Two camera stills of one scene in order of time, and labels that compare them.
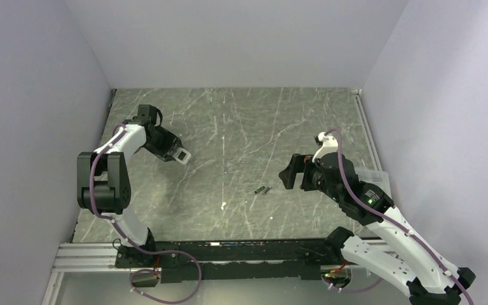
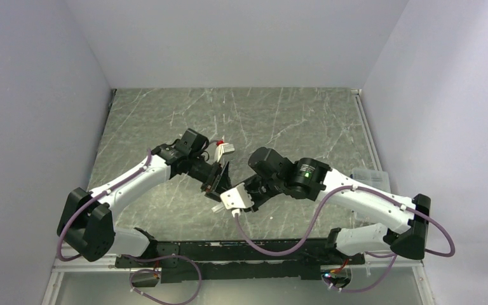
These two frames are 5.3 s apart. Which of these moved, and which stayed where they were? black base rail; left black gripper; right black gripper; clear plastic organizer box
Moved: left black gripper; right black gripper
Stayed: black base rail; clear plastic organizer box
